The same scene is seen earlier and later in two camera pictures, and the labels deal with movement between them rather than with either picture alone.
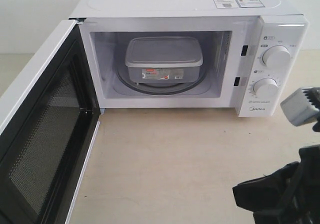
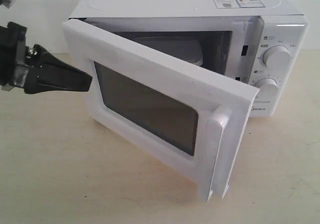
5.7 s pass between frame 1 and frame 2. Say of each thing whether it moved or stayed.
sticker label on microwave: stayed
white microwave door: moved
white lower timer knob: stayed
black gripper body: moved
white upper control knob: stayed
